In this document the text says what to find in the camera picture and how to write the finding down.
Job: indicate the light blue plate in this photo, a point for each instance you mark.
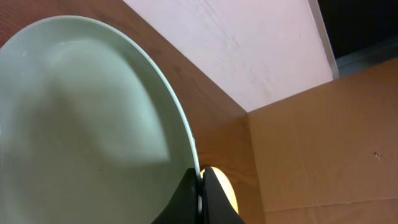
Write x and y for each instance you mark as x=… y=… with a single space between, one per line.
x=91 y=130

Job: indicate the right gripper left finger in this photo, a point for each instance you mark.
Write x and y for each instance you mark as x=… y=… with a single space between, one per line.
x=183 y=206

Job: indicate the yellow plate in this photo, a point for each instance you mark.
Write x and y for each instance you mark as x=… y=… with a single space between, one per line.
x=228 y=189

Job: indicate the cardboard box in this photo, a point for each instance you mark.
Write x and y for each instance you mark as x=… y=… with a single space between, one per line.
x=329 y=154

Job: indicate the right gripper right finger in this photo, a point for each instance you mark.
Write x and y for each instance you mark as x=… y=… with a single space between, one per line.
x=217 y=202

